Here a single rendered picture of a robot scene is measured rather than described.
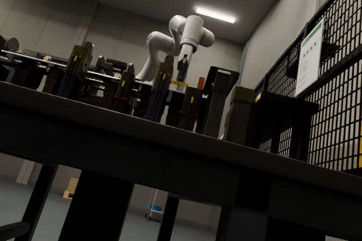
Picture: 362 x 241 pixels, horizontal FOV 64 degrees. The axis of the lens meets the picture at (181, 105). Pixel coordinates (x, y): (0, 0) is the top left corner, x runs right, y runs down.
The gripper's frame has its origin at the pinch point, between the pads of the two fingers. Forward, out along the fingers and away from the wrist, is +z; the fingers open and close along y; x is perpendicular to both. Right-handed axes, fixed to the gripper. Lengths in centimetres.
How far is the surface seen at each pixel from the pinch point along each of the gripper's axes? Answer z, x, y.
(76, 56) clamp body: 8.6, -40.3, 17.6
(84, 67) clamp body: 10.6, -37.7, 13.2
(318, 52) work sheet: -20, 54, 14
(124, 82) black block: 13.8, -19.7, 16.0
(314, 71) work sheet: -12, 54, 12
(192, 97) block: 14.5, 7.2, 19.1
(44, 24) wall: -381, -510, -728
